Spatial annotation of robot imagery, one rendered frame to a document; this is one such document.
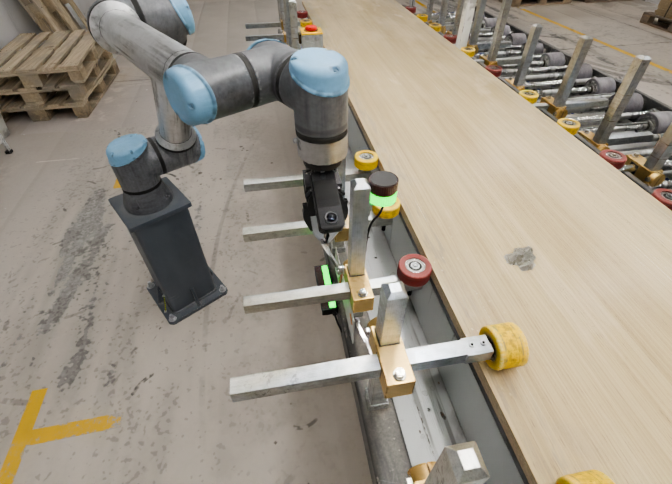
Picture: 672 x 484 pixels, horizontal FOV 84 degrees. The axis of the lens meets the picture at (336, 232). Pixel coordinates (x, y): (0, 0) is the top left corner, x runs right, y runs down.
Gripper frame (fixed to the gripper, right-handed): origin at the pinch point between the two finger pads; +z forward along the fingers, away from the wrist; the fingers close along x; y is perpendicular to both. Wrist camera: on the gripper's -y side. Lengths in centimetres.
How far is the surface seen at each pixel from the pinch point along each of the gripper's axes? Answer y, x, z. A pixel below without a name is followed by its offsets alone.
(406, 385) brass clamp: -31.3, -8.4, 4.8
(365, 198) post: 1.0, -8.4, -9.5
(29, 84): 304, 210, 70
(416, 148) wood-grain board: 51, -40, 12
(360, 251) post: 0.9, -8.0, 5.7
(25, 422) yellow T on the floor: 21, 120, 101
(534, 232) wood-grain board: 5, -56, 11
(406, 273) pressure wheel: -3.5, -18.2, 10.4
